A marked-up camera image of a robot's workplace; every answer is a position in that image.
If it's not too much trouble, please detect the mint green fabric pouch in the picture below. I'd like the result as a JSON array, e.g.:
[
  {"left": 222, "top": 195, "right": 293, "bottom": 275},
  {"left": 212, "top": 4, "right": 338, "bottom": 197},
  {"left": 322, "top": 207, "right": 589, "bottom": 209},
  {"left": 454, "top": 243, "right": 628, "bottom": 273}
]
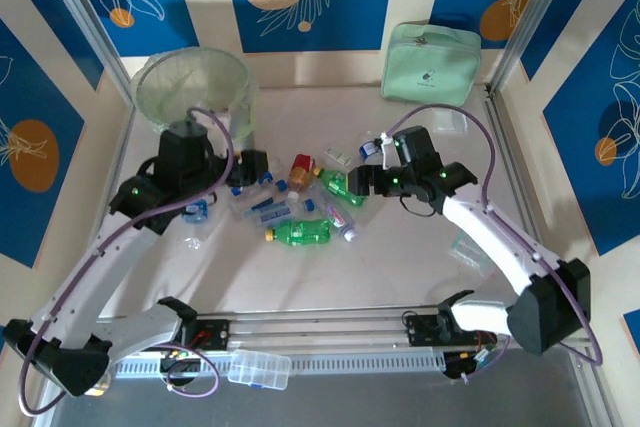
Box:
[{"left": 379, "top": 21, "right": 483, "bottom": 110}]

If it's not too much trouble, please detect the clear bottle blue Pepsi label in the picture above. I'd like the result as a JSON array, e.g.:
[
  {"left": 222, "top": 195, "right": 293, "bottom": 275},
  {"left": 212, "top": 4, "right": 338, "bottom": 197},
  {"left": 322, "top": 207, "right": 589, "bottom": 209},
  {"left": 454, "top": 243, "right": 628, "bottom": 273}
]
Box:
[{"left": 230, "top": 161, "right": 285, "bottom": 197}]

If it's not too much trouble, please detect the aluminium front rail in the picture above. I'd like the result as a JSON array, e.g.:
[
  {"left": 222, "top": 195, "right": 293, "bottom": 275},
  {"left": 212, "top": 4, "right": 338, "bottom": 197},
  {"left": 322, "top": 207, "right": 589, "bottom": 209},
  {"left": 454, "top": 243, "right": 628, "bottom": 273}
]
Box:
[{"left": 47, "top": 305, "right": 594, "bottom": 354}]

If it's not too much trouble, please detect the white slotted cable duct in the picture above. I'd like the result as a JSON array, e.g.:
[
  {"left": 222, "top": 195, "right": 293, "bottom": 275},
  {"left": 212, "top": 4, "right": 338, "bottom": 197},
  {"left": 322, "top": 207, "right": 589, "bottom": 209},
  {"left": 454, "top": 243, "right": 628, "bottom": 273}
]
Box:
[{"left": 109, "top": 351, "right": 447, "bottom": 376}]

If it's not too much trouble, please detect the grey metal shelf plate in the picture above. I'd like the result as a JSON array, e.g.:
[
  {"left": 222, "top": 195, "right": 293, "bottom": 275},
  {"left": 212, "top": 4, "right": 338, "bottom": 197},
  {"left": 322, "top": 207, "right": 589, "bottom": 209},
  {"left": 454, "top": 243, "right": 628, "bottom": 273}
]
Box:
[{"left": 37, "top": 346, "right": 609, "bottom": 427}]

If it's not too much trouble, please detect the aluminium side rail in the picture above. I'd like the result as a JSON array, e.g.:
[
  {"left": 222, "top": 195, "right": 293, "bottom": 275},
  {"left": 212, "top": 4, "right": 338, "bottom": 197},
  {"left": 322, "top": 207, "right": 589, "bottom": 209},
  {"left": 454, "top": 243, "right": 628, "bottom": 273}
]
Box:
[
  {"left": 74, "top": 104, "right": 137, "bottom": 319},
  {"left": 481, "top": 86, "right": 569, "bottom": 308}
]

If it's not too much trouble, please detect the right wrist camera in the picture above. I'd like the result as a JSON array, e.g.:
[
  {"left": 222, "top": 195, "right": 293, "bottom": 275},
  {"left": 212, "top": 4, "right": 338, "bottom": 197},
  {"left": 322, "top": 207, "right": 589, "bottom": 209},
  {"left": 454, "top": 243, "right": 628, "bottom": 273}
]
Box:
[{"left": 378, "top": 130, "right": 398, "bottom": 170}]

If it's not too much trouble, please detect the soda water bottle blue cap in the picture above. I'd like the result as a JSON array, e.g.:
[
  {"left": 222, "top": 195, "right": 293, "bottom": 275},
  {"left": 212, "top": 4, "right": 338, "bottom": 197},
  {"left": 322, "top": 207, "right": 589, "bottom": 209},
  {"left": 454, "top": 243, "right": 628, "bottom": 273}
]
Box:
[{"left": 252, "top": 199, "right": 316, "bottom": 234}]

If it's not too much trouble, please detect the aluminium frame post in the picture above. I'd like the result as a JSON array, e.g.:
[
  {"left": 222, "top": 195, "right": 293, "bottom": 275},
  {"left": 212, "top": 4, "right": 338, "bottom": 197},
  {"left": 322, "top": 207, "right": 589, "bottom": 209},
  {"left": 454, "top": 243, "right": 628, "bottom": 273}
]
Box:
[
  {"left": 35, "top": 0, "right": 139, "bottom": 109},
  {"left": 488, "top": 0, "right": 587, "bottom": 97}
]

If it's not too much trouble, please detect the red and gold bottle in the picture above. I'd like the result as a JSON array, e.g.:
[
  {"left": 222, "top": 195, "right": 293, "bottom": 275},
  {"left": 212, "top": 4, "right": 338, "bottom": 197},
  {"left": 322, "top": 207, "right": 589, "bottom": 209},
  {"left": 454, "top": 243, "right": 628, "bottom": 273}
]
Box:
[{"left": 288, "top": 153, "right": 318, "bottom": 193}]

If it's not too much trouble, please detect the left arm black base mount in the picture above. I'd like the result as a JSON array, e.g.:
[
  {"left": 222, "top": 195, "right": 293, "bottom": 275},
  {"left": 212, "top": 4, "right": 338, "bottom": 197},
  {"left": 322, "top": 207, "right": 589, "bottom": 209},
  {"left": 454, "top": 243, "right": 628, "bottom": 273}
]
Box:
[{"left": 179, "top": 315, "right": 232, "bottom": 351}]

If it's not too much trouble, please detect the metal mesh waste bin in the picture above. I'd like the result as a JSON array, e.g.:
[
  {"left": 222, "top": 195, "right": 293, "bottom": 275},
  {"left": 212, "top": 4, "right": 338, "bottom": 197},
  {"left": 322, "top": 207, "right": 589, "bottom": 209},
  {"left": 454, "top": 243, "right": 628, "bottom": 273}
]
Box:
[{"left": 130, "top": 45, "right": 259, "bottom": 148}]

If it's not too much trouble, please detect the crumpled clear plastic packet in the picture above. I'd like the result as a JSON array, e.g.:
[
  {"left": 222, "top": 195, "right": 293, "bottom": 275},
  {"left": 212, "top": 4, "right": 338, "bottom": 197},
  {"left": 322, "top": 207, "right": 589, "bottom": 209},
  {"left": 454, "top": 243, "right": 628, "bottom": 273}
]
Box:
[{"left": 447, "top": 229, "right": 494, "bottom": 278}]

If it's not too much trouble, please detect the clear blue-striped bottle blue cap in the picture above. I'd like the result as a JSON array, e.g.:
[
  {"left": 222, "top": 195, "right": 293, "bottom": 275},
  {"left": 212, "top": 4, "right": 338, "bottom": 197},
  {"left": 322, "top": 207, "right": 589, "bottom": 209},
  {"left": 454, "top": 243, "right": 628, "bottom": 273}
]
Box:
[{"left": 230, "top": 179, "right": 289, "bottom": 211}]

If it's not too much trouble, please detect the flat clear plastic sachet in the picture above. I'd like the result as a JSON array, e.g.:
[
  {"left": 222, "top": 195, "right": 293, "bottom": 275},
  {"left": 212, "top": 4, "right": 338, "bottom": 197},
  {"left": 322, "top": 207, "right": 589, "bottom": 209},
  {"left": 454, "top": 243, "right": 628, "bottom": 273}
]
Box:
[{"left": 430, "top": 109, "right": 470, "bottom": 136}]

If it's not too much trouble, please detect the small clear bottle green label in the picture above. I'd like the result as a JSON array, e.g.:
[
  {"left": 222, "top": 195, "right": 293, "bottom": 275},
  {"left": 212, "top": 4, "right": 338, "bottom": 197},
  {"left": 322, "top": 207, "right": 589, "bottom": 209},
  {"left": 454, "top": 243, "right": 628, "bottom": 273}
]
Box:
[{"left": 325, "top": 147, "right": 353, "bottom": 167}]

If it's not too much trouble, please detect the light blue label bottle white cap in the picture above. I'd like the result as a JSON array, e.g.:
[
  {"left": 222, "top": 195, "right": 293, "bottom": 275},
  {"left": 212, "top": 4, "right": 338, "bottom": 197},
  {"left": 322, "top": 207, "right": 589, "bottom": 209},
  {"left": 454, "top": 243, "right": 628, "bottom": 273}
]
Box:
[{"left": 242, "top": 190, "right": 305, "bottom": 221}]

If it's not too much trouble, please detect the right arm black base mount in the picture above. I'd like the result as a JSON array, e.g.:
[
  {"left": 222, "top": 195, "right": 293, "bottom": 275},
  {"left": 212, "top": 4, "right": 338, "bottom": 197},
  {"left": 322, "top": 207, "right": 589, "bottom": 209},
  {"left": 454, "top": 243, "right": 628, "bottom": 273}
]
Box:
[{"left": 403, "top": 313, "right": 501, "bottom": 348}]

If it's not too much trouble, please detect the clear plastic organizer box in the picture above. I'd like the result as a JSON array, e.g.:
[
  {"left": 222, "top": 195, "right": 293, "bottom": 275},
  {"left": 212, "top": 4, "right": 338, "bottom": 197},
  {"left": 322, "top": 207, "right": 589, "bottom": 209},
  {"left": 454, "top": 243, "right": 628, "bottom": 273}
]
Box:
[{"left": 227, "top": 348, "right": 293, "bottom": 391}]

